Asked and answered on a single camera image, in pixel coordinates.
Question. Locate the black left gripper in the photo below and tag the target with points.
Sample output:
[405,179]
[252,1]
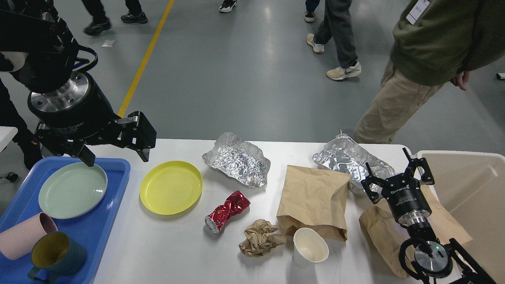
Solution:
[78,112]

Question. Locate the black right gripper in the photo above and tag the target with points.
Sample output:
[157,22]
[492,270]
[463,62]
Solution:
[406,201]

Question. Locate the yellow plastic plate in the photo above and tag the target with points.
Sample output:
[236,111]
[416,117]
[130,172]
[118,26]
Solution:
[171,187]

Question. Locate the dark teal mug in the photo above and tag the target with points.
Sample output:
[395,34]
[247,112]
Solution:
[56,254]

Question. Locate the pink mug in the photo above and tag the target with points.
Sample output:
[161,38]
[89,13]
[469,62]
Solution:
[19,240]

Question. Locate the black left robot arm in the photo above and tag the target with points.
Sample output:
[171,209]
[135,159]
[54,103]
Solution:
[41,47]

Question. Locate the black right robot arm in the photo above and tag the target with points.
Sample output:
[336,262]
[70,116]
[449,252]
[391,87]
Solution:
[422,255]

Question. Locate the brown paper bag right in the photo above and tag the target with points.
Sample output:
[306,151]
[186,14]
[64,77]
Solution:
[387,235]

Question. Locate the crumpled foil tray right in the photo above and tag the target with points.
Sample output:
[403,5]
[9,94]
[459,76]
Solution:
[344,155]

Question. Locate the crumpled foil tray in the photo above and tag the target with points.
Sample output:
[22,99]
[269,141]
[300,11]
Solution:
[239,159]
[344,155]

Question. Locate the pale green plate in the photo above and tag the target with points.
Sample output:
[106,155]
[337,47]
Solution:
[73,190]

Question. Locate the beige plastic bin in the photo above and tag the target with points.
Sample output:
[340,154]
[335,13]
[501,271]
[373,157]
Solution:
[471,186]

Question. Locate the large brown paper bag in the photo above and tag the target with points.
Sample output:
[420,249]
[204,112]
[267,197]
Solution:
[316,199]

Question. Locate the blue plastic tray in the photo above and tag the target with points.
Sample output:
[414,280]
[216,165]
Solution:
[91,229]

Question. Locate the white side table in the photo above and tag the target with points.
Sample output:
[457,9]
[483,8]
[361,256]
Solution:
[6,135]

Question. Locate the white paper cup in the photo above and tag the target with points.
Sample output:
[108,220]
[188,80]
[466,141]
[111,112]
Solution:
[309,248]

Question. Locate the crumpled foil tray left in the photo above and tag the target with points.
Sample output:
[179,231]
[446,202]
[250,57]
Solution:
[239,159]

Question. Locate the crushed red can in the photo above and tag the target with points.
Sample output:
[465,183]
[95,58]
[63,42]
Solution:
[235,204]

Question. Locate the person green sweater khaki trousers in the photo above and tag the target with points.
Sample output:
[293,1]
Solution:
[435,42]

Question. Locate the crumpled brown paper ball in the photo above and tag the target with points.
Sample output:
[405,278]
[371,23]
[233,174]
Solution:
[261,239]

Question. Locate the person grey trousers white sneakers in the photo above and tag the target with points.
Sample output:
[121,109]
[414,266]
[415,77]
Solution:
[337,25]

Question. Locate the person blue jeans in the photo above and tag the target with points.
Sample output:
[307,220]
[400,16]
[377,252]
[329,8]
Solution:
[310,6]

